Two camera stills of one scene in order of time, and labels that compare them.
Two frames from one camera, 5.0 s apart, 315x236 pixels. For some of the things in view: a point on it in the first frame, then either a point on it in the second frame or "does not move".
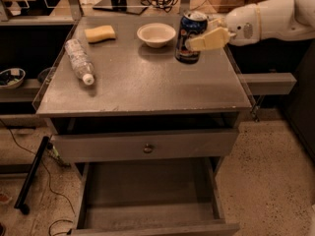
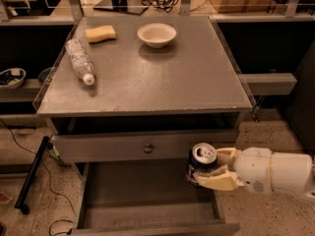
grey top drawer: [145, 146] does not move
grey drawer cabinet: [118, 95] does not move
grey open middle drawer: [179, 197] does not move
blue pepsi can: [192, 25] to [202, 156]
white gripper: [242, 23] to [253, 168]
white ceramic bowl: [156, 34] does not move
